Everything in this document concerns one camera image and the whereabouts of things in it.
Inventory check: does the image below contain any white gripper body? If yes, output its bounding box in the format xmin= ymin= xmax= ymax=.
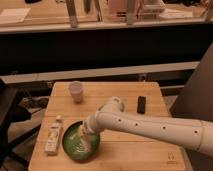
xmin=78 ymin=124 xmax=92 ymax=150

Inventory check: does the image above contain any dark panel at right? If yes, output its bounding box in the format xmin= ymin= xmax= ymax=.
xmin=170 ymin=42 xmax=213 ymax=171

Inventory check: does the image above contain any white tube bottle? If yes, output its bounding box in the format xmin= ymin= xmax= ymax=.
xmin=45 ymin=115 xmax=62 ymax=155

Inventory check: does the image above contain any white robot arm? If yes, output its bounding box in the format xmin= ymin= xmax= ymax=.
xmin=78 ymin=97 xmax=213 ymax=157

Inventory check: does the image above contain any black rectangular block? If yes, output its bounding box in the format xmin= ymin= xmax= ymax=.
xmin=137 ymin=96 xmax=146 ymax=114

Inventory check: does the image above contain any wooden table board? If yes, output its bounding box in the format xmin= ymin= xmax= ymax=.
xmin=29 ymin=82 xmax=186 ymax=171

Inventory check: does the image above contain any green ceramic bowl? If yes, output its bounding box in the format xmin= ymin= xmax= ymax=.
xmin=62 ymin=121 xmax=100 ymax=161

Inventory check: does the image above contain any black chair at left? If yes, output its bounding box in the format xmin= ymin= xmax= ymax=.
xmin=0 ymin=78 xmax=40 ymax=168

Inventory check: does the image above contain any white plastic cup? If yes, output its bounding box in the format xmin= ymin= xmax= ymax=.
xmin=68 ymin=81 xmax=83 ymax=103

